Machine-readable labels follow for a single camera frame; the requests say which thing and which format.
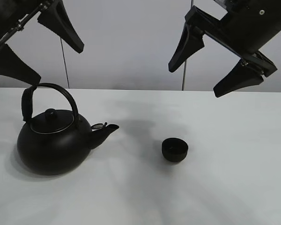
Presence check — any black round teapot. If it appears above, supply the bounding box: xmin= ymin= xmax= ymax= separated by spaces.
xmin=17 ymin=83 xmax=119 ymax=176

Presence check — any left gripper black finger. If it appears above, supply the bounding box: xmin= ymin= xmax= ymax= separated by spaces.
xmin=0 ymin=44 xmax=41 ymax=83
xmin=37 ymin=0 xmax=84 ymax=53

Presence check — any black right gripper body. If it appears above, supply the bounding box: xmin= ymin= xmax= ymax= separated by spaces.
xmin=185 ymin=0 xmax=281 ymax=78

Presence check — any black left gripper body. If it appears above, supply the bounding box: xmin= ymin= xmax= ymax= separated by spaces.
xmin=0 ymin=0 xmax=58 ymax=49

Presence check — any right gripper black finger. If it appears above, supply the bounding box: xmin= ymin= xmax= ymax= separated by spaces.
xmin=213 ymin=60 xmax=264 ymax=98
xmin=168 ymin=23 xmax=204 ymax=72

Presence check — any small black teacup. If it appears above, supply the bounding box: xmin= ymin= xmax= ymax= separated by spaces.
xmin=162 ymin=137 xmax=189 ymax=163

